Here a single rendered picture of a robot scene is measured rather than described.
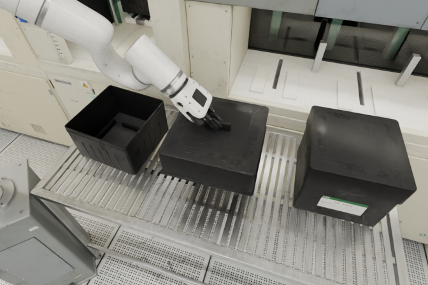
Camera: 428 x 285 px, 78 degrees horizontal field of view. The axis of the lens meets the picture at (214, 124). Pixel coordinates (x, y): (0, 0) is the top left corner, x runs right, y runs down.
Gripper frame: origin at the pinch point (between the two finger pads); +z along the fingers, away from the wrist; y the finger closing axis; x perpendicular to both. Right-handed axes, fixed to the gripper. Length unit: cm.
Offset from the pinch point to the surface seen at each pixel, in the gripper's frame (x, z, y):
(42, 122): 151, -42, 39
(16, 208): 68, -23, -31
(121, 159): 39.5, -8.1, -7.2
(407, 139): -34, 67, 34
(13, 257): 88, -11, -43
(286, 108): -1.3, 30.1, 35.6
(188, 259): 85, 67, -10
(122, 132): 54, -11, 11
